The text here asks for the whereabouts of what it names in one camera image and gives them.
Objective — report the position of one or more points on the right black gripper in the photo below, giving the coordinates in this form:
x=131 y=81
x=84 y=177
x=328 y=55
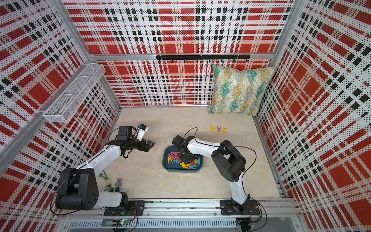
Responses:
x=186 y=160

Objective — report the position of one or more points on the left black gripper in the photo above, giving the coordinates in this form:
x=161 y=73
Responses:
x=147 y=148

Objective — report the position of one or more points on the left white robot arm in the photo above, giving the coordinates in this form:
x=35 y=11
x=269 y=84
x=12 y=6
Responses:
x=78 y=188

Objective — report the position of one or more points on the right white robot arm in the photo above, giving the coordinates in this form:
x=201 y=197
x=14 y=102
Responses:
x=228 y=160

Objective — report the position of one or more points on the teal plastic storage tray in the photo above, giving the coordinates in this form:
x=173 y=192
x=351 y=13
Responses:
x=170 y=166

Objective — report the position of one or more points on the yellow clothespin in tray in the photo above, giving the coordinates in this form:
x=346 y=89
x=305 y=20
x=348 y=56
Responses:
x=185 y=166

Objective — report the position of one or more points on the pink clothespin in tray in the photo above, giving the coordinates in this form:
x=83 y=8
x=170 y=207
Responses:
x=175 y=156

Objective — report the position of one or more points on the grey rabbit figurine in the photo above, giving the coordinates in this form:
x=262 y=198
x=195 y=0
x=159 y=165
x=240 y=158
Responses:
x=118 y=185

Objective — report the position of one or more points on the green circuit board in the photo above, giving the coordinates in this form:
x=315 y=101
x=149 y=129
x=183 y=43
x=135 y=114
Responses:
x=121 y=222

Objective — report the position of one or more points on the patterned green yellow pillow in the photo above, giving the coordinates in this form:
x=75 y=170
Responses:
x=239 y=91

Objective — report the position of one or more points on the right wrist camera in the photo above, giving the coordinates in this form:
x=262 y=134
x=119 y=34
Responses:
x=179 y=142

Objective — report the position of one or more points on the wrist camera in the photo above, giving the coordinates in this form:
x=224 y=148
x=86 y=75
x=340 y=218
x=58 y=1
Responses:
x=179 y=142
x=124 y=133

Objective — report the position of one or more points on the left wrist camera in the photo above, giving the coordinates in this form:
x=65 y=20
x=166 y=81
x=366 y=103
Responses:
x=124 y=133

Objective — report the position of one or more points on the green toy keychain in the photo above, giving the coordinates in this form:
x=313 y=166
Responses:
x=108 y=184

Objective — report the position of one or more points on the white wire mesh shelf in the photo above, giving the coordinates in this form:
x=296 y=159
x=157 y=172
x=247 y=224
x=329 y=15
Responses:
x=66 y=105

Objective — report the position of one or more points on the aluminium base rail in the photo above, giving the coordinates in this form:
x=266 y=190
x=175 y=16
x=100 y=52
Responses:
x=192 y=215

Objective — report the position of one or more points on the black hook rail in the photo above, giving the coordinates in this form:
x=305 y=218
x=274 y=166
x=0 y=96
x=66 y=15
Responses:
x=202 y=57

